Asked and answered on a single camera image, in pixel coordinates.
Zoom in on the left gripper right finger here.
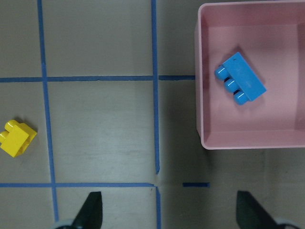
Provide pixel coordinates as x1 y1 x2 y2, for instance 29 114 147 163
236 190 277 229

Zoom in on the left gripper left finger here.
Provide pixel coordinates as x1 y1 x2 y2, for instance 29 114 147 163
72 191 103 229

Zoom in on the blue toy block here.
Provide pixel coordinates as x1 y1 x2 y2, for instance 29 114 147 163
214 52 266 105

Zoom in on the pink plastic box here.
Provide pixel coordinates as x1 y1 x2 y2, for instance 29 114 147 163
194 0 305 149

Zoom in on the yellow toy block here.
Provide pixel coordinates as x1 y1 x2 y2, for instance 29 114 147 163
0 119 37 158

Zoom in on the brown paper table cover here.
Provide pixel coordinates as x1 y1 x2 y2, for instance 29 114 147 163
0 0 305 229

